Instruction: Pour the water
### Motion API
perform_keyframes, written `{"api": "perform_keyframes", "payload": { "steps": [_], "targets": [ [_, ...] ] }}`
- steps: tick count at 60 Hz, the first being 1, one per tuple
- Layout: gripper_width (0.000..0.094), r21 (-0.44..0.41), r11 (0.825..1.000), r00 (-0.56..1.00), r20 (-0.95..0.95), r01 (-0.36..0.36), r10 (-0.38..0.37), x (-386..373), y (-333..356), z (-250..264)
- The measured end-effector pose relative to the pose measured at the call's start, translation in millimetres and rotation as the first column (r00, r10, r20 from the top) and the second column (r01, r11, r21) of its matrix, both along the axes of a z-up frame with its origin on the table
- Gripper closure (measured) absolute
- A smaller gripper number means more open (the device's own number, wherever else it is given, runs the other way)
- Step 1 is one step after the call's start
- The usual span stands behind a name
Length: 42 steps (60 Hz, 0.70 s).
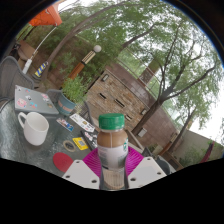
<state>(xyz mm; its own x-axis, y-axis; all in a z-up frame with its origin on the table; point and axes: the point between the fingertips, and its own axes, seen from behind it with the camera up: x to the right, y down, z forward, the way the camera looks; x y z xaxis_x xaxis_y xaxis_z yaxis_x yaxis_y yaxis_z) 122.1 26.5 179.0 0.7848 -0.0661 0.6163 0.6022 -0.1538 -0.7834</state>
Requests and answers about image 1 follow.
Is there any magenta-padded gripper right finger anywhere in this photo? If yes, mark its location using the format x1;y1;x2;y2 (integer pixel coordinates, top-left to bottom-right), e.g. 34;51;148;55
124;146;168;190

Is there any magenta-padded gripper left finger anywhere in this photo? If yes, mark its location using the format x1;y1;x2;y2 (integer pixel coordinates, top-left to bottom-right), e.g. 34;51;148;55
62;148;103;190

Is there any green-capped brown drink bottle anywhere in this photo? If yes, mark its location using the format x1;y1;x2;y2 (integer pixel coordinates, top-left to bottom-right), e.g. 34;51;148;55
96;113;130;191

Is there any flat round red coaster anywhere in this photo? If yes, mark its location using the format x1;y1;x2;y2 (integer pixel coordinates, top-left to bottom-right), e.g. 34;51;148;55
52;152;75;173

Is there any yellow card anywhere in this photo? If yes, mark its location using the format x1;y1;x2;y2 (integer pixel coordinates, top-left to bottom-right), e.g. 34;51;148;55
72;136;90;152

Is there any small tape roll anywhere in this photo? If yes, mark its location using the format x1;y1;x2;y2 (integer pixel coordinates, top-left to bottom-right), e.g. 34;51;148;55
62;139;77;153

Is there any white sticker sheet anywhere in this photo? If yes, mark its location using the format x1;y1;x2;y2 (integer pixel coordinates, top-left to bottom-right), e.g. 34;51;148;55
69;113;96;132

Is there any colourful sticker strip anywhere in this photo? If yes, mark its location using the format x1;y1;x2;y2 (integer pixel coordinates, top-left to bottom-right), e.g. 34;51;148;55
55;117;75;133

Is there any dark-trunked tree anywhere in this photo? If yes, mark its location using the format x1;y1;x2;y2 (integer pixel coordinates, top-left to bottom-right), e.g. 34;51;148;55
131;9;224;136

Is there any white ceramic mug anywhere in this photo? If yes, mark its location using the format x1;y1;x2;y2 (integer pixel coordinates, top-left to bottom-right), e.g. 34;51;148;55
17;111;50;147

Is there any folded red umbrella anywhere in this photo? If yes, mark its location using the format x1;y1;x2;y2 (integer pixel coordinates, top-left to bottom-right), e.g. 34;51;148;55
199;140;216;164

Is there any green plant in blue pot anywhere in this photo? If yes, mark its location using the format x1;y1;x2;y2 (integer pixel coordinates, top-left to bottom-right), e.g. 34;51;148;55
56;75;89;117

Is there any grey laptop with stickers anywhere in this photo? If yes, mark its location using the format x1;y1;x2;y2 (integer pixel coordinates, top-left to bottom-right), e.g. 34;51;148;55
13;84;60;116

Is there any orange patio umbrella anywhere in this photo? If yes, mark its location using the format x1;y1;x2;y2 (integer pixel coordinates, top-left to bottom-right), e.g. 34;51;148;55
21;2;64;75

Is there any grey wall box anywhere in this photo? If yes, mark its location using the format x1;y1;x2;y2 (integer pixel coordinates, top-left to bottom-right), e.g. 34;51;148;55
137;128;148;138

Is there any yellow and blue striped post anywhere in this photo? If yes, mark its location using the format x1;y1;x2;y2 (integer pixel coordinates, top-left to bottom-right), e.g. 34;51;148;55
34;60;50;78

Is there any globe-topped lamp post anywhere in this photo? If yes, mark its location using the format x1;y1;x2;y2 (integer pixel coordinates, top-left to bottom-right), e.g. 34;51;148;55
68;44;103;80

